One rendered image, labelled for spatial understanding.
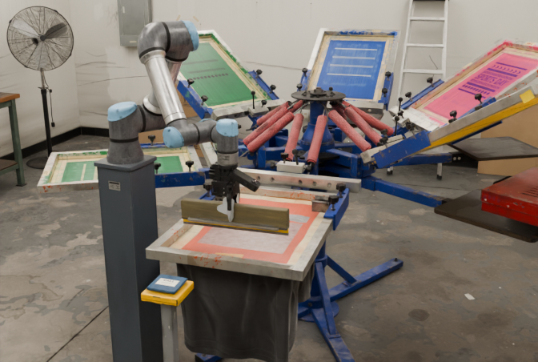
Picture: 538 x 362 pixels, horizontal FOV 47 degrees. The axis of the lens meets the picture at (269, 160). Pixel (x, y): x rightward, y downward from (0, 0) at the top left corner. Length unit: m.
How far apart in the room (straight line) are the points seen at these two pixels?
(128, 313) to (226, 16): 4.72
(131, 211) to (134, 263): 0.24
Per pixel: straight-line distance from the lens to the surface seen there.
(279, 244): 2.37
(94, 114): 8.02
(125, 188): 2.58
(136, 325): 2.84
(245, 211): 2.22
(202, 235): 2.46
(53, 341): 3.76
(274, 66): 6.91
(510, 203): 2.61
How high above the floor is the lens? 1.93
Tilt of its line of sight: 17 degrees down
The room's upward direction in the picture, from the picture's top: straight up
